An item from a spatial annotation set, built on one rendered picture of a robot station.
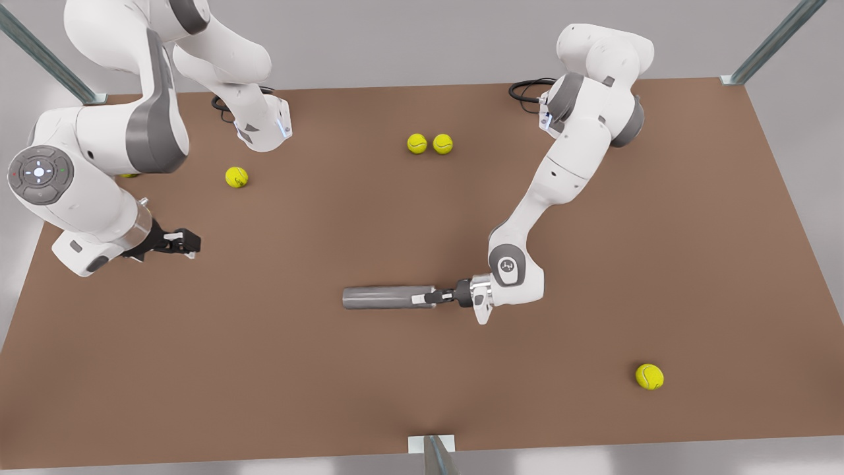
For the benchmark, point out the grey tennis ball tube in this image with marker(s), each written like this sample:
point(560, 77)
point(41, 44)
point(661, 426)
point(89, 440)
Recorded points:
point(386, 297)

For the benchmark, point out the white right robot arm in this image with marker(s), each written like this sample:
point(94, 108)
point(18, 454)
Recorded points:
point(105, 135)

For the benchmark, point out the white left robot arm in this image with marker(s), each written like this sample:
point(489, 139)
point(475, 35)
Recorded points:
point(570, 158)

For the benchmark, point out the silver frame post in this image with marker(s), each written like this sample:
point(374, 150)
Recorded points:
point(771, 43)
point(46, 56)
point(433, 452)

